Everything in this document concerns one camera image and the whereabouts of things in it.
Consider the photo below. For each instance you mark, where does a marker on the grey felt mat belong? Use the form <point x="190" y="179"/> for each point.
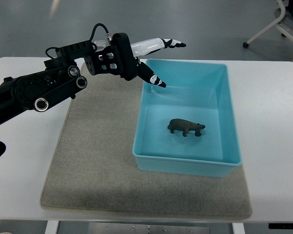
<point x="94" y="168"/>

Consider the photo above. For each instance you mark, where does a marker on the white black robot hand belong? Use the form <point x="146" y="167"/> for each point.
<point x="130" y="53"/>

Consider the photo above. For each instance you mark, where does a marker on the brown toy hippo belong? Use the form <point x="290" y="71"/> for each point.
<point x="185" y="127"/>

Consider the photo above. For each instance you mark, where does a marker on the metal table base plate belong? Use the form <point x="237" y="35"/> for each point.
<point x="120" y="228"/>

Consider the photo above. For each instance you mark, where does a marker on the blue plastic box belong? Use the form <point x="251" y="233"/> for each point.
<point x="198" y="92"/>

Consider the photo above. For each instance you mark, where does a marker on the clear floor socket cover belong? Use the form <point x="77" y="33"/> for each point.
<point x="100" y="43"/>

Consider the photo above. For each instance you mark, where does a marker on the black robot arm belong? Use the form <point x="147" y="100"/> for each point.
<point x="60" y="80"/>

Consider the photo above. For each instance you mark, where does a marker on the white office chair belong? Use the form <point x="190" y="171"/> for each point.
<point x="283" y="22"/>

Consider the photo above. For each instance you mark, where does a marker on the black table control panel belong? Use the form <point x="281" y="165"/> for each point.
<point x="281" y="226"/>

